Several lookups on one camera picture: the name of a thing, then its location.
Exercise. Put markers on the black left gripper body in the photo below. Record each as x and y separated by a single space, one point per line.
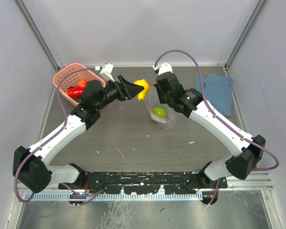
114 92

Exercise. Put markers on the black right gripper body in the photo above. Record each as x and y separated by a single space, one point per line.
162 98

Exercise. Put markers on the yellow toy lemon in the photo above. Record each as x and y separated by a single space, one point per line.
141 95

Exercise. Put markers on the green toy apple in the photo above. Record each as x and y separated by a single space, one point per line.
159 111

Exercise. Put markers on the clear zip top bag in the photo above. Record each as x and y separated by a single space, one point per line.
151 101

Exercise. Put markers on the red toy apple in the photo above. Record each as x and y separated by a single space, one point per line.
82 83

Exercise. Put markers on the red toy pepper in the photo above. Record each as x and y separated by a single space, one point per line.
75 92

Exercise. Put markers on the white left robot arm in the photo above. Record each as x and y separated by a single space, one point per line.
31 165

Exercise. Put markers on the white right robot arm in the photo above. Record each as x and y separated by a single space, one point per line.
245 149

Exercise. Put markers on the pink plastic basket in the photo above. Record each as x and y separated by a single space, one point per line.
73 79

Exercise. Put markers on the blue cloth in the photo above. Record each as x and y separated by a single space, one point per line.
218 91

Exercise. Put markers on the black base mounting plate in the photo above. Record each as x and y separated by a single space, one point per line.
142 183

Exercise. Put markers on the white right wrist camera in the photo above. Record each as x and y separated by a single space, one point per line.
162 68

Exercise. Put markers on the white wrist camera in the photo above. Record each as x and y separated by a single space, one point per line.
106 71
162 68

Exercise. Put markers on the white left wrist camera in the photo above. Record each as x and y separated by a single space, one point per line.
106 71

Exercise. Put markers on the slotted cable duct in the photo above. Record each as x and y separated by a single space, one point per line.
160 196

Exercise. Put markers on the aluminium frame rail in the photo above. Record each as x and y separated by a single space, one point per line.
255 181

